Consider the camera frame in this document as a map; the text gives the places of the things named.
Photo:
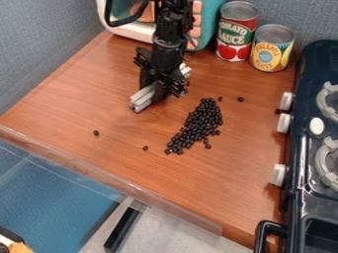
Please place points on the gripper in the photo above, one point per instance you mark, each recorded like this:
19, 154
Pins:
167, 57

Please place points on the grey metal bar tool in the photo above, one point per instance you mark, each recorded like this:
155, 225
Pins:
141, 99

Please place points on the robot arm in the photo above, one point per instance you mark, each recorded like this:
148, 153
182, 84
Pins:
172, 19

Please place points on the pile of black bits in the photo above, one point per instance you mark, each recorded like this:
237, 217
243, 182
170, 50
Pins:
200, 126

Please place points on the white and teal toy appliance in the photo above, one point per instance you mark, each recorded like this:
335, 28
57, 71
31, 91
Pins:
207, 23

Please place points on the red tomato can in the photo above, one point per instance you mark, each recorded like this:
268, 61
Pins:
235, 33

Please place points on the yellow pineapple can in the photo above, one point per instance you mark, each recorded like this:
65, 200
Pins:
272, 48

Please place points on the toy stove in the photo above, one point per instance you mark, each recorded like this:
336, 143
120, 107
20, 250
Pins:
314, 158

